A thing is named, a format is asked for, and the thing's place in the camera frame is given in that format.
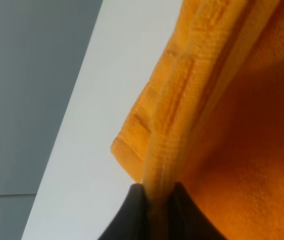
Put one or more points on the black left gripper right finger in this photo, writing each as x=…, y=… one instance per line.
x=185, y=220

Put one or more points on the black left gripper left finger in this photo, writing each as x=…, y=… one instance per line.
x=131, y=221

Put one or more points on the orange towel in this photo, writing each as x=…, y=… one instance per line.
x=212, y=117

